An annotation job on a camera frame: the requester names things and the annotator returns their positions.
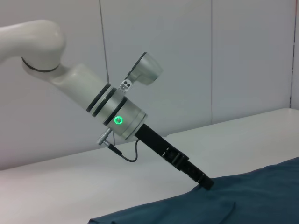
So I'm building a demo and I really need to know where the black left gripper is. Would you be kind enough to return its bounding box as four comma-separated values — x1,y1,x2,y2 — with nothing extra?
134,123,215,190

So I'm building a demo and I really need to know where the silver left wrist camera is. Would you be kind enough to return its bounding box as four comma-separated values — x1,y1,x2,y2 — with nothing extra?
118,52,164,94

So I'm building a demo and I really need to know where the dark left arm cable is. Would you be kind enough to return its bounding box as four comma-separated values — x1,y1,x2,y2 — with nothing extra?
96,132,139,162

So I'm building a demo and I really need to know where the blue t-shirt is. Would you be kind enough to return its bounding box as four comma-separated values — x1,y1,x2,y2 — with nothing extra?
90,156,299,224

